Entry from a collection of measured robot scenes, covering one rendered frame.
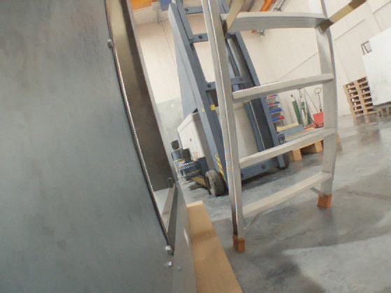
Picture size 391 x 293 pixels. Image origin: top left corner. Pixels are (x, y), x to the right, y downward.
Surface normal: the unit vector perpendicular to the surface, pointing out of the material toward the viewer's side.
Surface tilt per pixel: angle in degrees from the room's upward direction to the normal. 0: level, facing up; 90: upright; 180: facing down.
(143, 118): 90
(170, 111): 90
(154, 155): 90
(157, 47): 90
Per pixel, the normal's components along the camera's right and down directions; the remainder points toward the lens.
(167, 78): 0.07, -0.02
